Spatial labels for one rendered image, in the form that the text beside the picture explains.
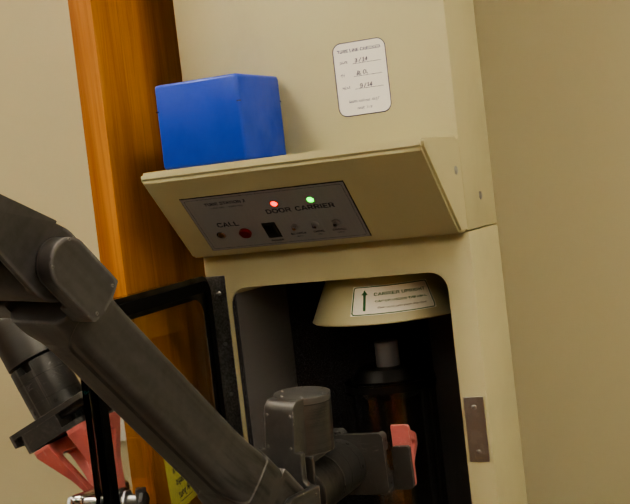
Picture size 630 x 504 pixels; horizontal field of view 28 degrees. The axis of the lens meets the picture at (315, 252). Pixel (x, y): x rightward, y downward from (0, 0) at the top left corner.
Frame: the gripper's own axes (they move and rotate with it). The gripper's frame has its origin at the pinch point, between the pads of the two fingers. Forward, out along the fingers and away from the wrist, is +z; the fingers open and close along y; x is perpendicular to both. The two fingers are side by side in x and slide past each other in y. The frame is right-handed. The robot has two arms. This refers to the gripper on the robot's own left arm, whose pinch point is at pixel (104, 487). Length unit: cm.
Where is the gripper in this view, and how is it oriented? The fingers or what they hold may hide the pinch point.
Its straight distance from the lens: 129.7
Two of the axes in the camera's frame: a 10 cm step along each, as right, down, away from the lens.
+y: -8.0, 5.1, 3.1
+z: 5.0, 8.6, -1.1
